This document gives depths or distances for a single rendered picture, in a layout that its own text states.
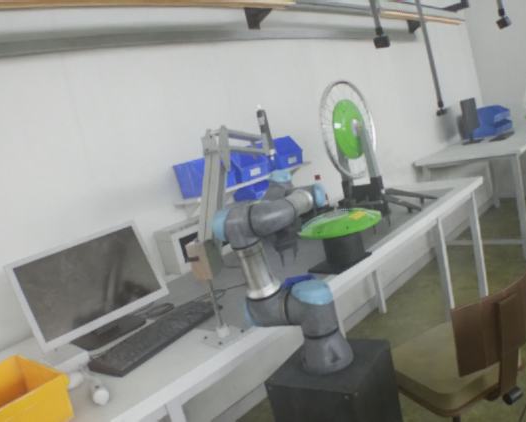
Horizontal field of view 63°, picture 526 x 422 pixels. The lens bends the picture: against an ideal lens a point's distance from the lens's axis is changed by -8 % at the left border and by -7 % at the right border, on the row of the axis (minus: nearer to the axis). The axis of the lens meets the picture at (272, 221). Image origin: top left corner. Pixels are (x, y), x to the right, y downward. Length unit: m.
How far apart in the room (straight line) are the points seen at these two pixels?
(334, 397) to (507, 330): 0.52
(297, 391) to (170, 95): 1.66
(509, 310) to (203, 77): 1.88
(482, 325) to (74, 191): 1.61
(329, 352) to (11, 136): 1.46
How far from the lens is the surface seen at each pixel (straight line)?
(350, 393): 1.06
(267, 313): 1.14
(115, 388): 1.25
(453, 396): 1.42
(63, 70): 2.15
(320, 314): 1.10
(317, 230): 1.59
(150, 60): 2.37
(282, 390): 1.16
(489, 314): 1.29
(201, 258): 1.23
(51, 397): 1.15
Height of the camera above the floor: 1.42
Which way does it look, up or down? 10 degrees down
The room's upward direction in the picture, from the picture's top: 14 degrees counter-clockwise
